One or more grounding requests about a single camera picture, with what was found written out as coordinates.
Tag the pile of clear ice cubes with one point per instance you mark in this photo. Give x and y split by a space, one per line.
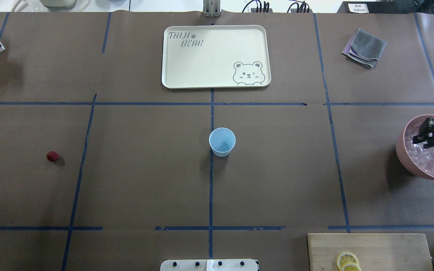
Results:
420 157

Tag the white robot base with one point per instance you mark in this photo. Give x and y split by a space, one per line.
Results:
210 265

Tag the wooden cutting board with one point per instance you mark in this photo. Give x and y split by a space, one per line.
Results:
374 251

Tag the red strawberry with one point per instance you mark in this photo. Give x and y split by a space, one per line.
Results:
52 156

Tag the aluminium frame post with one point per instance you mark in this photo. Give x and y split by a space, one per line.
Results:
212 8

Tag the grey folded cloth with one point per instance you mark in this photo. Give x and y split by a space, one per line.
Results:
364 48

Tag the lemon slice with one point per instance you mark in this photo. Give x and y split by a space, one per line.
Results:
346 258
350 266

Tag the pink bowl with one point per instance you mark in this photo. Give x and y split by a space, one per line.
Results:
403 157

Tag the cream bear tray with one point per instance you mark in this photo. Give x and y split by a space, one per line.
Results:
215 56

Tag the light blue cup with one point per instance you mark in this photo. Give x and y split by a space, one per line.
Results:
222 141

